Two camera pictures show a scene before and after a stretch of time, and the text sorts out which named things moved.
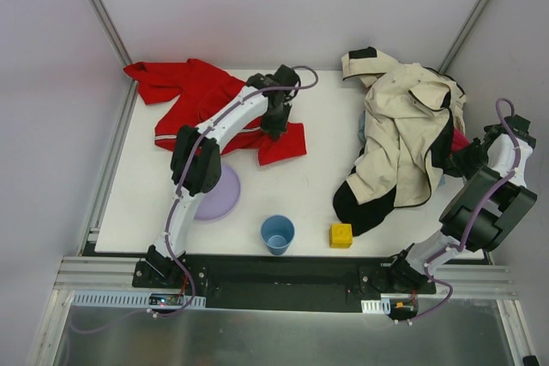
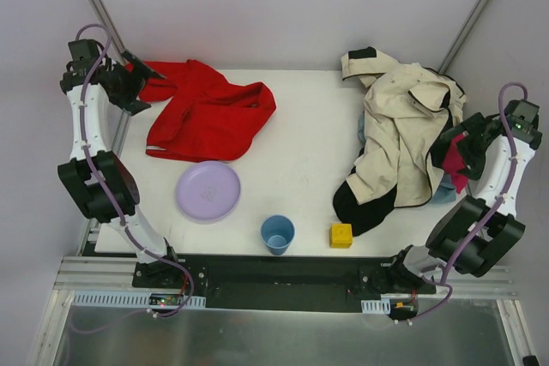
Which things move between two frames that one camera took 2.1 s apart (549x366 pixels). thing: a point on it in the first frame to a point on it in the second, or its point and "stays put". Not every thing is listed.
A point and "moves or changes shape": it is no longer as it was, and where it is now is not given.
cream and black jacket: [413, 113] stays put
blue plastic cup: [277, 233] stays put
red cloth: [201, 86] moves or changes shape
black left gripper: [274, 124] to [129, 84]
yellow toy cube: [340, 236] stays put
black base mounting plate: [292, 284] stays put
